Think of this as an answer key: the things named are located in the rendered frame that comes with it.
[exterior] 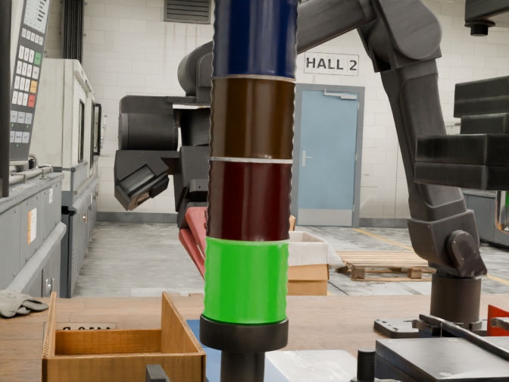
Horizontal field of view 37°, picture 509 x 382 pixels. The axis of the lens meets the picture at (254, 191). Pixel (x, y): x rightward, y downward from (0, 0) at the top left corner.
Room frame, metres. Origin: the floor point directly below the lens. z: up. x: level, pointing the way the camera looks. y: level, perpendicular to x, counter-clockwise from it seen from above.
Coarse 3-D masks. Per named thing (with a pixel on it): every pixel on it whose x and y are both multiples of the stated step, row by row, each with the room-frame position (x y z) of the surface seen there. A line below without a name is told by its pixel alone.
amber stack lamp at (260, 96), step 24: (216, 96) 0.32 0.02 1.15; (240, 96) 0.32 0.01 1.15; (264, 96) 0.32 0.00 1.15; (288, 96) 0.32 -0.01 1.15; (216, 120) 0.32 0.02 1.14; (240, 120) 0.32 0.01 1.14; (264, 120) 0.32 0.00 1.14; (288, 120) 0.32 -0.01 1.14; (216, 144) 0.32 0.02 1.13; (240, 144) 0.32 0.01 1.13; (264, 144) 0.32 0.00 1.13; (288, 144) 0.32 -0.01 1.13
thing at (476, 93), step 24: (456, 96) 0.58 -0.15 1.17; (480, 96) 0.55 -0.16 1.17; (504, 96) 0.52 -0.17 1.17; (480, 120) 0.53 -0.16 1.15; (504, 120) 0.50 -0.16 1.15; (432, 144) 0.54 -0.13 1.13; (456, 144) 0.51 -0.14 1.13; (480, 144) 0.48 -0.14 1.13; (504, 144) 0.48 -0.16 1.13; (432, 168) 0.54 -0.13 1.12; (456, 168) 0.51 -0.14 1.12; (480, 168) 0.48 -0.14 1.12; (504, 168) 0.48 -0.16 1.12; (504, 192) 0.49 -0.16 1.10; (504, 216) 0.49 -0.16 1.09
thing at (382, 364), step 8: (376, 360) 0.56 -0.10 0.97; (384, 360) 0.55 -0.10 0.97; (376, 368) 0.56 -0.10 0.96; (384, 368) 0.55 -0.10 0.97; (392, 368) 0.53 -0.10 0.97; (376, 376) 0.56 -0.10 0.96; (384, 376) 0.54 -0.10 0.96; (392, 376) 0.53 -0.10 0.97; (400, 376) 0.52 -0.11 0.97; (408, 376) 0.51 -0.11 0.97
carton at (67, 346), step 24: (48, 312) 0.68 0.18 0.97; (168, 312) 0.74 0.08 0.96; (48, 336) 0.59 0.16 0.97; (72, 336) 0.77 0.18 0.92; (96, 336) 0.78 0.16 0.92; (120, 336) 0.79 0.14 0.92; (144, 336) 0.79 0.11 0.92; (168, 336) 0.74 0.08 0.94; (192, 336) 0.61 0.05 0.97; (48, 360) 0.53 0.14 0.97; (72, 360) 0.54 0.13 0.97; (96, 360) 0.54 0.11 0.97; (120, 360) 0.54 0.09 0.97; (144, 360) 0.55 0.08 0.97; (168, 360) 0.55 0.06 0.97; (192, 360) 0.56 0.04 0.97
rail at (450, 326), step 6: (444, 324) 0.61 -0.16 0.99; (450, 324) 0.60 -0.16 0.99; (450, 330) 0.60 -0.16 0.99; (456, 330) 0.59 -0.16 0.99; (462, 330) 0.58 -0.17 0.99; (462, 336) 0.58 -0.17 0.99; (468, 336) 0.57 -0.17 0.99; (474, 336) 0.57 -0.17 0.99; (474, 342) 0.56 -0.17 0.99; (480, 342) 0.56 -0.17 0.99; (486, 342) 0.55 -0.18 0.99; (486, 348) 0.55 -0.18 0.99; (492, 348) 0.54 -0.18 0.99; (498, 348) 0.53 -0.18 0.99; (504, 348) 0.53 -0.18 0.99; (498, 354) 0.53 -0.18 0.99; (504, 354) 0.52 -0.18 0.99
